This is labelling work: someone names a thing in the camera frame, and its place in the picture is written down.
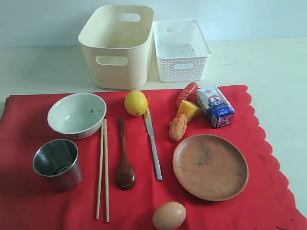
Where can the left wooden chopstick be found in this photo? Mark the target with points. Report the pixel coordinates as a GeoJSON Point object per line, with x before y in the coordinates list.
{"type": "Point", "coordinates": [99, 184]}

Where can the silver table knife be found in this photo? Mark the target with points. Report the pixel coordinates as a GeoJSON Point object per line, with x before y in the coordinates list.
{"type": "Point", "coordinates": [149, 126]}

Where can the wooden chopstick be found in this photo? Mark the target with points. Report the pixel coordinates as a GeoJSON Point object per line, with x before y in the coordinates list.
{"type": "Point", "coordinates": [106, 170]}
{"type": "Point", "coordinates": [99, 184]}

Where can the yellow cheese wedge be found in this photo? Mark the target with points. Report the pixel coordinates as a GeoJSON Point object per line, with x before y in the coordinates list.
{"type": "Point", "coordinates": [189, 109]}

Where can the red toy sausage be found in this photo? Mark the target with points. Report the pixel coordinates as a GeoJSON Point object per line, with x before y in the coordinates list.
{"type": "Point", "coordinates": [189, 92]}

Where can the yellow lemon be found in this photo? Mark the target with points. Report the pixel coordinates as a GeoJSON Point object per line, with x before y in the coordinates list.
{"type": "Point", "coordinates": [136, 103]}

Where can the red tablecloth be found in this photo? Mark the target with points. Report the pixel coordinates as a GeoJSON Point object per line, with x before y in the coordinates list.
{"type": "Point", "coordinates": [29, 202]}

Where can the orange fried chicken piece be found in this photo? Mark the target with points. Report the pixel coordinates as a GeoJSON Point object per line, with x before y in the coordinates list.
{"type": "Point", "coordinates": [178, 127]}

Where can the brown wooden plate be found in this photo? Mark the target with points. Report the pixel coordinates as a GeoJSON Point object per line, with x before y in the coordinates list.
{"type": "Point", "coordinates": [210, 167]}

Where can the white ceramic bowl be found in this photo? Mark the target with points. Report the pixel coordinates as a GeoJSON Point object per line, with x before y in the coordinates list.
{"type": "Point", "coordinates": [78, 115]}

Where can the right wooden chopstick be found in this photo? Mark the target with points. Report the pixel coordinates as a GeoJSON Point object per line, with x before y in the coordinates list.
{"type": "Point", "coordinates": [106, 170]}

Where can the brown egg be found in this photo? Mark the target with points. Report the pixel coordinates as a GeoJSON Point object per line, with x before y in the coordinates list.
{"type": "Point", "coordinates": [169, 216]}

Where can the cream plastic storage bin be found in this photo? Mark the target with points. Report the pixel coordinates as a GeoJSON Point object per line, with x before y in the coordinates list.
{"type": "Point", "coordinates": [117, 43]}

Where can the blue white milk carton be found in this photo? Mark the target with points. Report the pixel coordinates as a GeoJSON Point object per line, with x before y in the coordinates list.
{"type": "Point", "coordinates": [215, 105]}

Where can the white perforated plastic basket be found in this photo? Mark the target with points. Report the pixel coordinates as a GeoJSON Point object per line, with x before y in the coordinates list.
{"type": "Point", "coordinates": [181, 49]}

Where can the stainless steel cup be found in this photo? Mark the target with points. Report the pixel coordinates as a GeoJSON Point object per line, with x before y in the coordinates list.
{"type": "Point", "coordinates": [58, 162]}

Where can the dark wooden spoon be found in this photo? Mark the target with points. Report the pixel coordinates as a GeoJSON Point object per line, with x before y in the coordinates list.
{"type": "Point", "coordinates": [126, 175]}

